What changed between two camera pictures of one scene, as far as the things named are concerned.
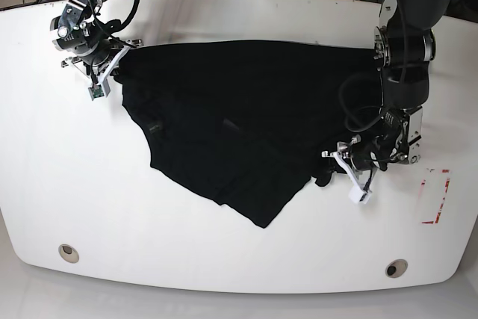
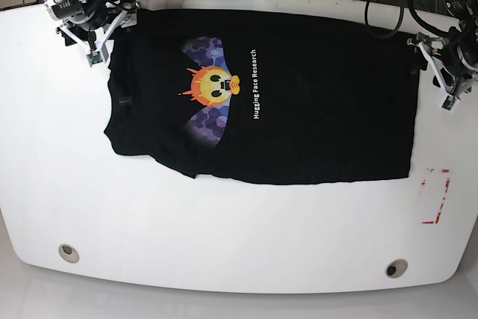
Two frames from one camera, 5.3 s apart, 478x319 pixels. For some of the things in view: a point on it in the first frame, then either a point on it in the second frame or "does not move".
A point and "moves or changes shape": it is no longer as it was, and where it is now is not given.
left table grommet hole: x=69 y=253 does not move
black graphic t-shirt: x=251 y=125 moves or changes shape
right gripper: x=355 y=168 -> x=431 y=48
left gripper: x=99 y=74 -> x=101 y=34
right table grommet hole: x=396 y=268 does not move
